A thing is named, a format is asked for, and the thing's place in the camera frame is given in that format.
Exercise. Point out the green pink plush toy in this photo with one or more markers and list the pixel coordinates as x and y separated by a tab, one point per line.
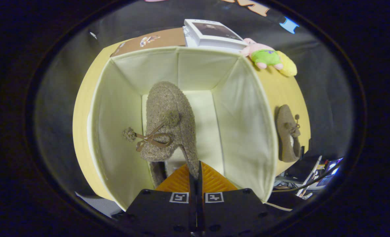
265	57

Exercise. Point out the white portrait book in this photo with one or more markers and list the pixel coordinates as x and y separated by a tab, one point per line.
214	31

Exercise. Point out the brown fuzzy shoe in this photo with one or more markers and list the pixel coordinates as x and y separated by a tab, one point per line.
285	144
168	108

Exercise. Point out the white slanted bar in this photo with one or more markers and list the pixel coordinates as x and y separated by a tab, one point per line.
310	174

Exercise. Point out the open laptop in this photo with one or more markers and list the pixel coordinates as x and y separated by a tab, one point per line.
329	174

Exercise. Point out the yellow plush ball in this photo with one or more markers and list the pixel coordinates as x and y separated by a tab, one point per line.
288	67

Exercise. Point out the grey fabric storage box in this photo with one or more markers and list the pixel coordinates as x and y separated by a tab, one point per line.
116	131

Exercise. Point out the grey ribbed cloth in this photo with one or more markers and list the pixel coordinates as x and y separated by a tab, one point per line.
99	204

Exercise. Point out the black backdrop cloth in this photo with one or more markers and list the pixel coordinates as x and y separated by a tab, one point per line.
323	82

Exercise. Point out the brown book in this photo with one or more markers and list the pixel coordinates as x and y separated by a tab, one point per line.
165	38

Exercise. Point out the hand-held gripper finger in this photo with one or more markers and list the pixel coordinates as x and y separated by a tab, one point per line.
200	204
192	197

